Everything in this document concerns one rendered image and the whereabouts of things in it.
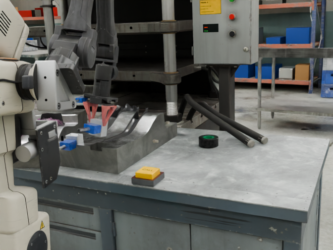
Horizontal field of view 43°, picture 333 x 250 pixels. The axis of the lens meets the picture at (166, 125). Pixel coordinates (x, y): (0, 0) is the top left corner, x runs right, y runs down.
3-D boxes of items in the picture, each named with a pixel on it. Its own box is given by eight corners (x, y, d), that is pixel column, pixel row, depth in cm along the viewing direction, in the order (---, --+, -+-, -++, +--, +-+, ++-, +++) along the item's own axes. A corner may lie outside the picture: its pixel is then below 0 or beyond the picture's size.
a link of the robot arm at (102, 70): (94, 60, 138) (111, 63, 137) (99, 61, 145) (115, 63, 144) (91, 81, 139) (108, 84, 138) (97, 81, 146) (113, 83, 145)
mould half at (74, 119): (44, 168, 152) (41, 139, 149) (-22, 167, 156) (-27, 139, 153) (88, 131, 200) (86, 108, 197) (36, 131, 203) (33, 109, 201)
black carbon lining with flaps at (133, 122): (111, 148, 149) (109, 122, 147) (74, 144, 156) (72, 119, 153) (155, 124, 179) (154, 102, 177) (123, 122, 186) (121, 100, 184)
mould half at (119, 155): (118, 174, 143) (115, 136, 139) (57, 165, 154) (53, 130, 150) (177, 135, 186) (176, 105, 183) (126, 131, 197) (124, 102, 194)
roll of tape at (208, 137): (214, 141, 175) (214, 133, 174) (221, 147, 167) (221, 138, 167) (195, 144, 173) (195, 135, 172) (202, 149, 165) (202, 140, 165)
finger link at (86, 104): (91, 121, 148) (94, 95, 147) (108, 125, 146) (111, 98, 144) (80, 122, 142) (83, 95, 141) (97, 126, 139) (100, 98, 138)
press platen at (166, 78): (183, 109, 206) (181, 73, 202) (-9, 98, 261) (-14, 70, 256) (231, 83, 279) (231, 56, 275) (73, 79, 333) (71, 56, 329)
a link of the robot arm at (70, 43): (48, 52, 100) (70, 55, 100) (62, 25, 106) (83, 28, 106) (56, 79, 108) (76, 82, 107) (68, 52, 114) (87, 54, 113)
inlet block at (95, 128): (83, 140, 133) (85, 123, 133) (71, 137, 135) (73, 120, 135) (106, 136, 145) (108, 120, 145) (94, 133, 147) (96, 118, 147)
